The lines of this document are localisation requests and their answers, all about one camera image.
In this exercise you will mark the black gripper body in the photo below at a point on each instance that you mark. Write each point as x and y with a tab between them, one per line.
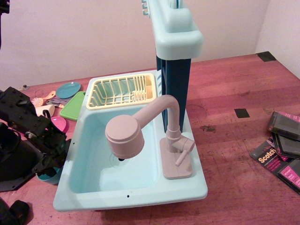
48	139

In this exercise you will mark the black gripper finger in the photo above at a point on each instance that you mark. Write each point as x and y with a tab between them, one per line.
40	167
53	165

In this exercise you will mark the teal plastic cup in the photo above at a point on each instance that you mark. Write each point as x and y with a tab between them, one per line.
51	180

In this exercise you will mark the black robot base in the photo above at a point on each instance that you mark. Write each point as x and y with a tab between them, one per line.
17	159

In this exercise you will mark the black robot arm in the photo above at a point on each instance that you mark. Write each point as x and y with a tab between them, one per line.
20	114

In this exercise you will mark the light blue toy sink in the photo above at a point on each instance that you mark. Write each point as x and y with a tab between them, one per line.
94	179

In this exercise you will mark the pink plastic plate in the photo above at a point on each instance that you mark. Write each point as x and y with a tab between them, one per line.
60	123

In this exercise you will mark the cream toy soap bottle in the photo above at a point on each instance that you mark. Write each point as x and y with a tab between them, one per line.
49	108

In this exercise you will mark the green cutting board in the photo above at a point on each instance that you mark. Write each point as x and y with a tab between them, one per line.
72	109

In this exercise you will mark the grey toy spatula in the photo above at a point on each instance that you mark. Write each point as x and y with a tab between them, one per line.
57	102

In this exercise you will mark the teal plastic plate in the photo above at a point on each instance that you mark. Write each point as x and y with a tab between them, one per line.
68	90

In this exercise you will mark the small metal table bolt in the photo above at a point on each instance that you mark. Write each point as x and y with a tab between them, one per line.
24	87

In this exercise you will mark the beige toy faucet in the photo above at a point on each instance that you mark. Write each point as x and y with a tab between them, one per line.
125	138

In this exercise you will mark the cream dish drying rack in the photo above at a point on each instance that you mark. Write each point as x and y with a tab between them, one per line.
121	91

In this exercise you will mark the dark blue shelf support panel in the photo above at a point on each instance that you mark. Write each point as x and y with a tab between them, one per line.
175	80

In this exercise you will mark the light blue upper shelf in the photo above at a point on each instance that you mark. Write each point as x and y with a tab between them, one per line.
176	34

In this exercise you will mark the black tape square centre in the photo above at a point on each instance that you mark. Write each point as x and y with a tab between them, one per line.
241	113

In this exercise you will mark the black Scotch package front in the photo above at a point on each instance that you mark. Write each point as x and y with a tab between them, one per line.
266	156

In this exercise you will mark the black tape corner patch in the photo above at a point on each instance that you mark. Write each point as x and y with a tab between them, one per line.
266	56

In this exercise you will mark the black package middle right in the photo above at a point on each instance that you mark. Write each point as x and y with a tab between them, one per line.
286	146

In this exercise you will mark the black package top right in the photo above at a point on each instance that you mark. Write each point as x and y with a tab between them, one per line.
285	124

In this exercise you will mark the black pink package lower right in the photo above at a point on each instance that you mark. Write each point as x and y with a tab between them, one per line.
291	175

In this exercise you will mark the orange handled dish brush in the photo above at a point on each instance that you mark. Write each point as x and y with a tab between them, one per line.
39	101

